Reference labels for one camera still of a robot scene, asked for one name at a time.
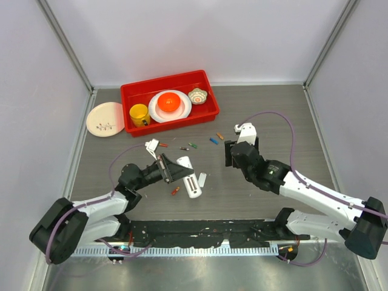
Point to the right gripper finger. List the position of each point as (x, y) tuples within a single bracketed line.
[(256, 144), (227, 150)]

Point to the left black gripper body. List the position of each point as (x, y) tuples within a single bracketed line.
[(155, 173)]

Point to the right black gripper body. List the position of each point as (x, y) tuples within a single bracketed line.
[(249, 175)]

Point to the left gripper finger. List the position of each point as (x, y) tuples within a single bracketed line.
[(179, 173), (173, 167)]

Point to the white remote control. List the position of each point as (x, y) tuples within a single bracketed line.
[(190, 181)]

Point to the white battery cover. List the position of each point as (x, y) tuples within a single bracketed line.
[(202, 179)]

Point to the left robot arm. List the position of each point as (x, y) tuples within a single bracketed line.
[(68, 225)]

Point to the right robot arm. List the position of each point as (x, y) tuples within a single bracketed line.
[(360, 224)]

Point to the blue battery centre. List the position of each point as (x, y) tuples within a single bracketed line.
[(214, 141)]

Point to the red battery near front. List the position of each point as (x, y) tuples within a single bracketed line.
[(175, 191)]

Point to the white plate in bin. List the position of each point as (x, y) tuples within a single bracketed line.
[(161, 116)]

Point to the small patterned dish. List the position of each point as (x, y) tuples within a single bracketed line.
[(197, 96)]

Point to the yellow mug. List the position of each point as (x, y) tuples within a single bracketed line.
[(140, 116)]

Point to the orange bowl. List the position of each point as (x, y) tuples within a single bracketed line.
[(169, 102)]

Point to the pink floral plate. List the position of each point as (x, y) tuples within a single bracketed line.
[(105, 120)]

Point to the red plastic bin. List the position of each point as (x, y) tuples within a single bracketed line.
[(142, 92)]

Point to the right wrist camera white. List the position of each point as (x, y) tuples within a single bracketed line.
[(246, 133)]

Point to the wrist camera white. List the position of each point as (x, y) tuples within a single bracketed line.
[(246, 133), (151, 147)]

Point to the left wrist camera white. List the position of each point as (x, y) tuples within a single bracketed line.
[(151, 147)]

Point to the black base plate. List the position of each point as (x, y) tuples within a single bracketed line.
[(203, 234)]

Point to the slotted cable duct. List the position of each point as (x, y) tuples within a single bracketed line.
[(99, 250)]

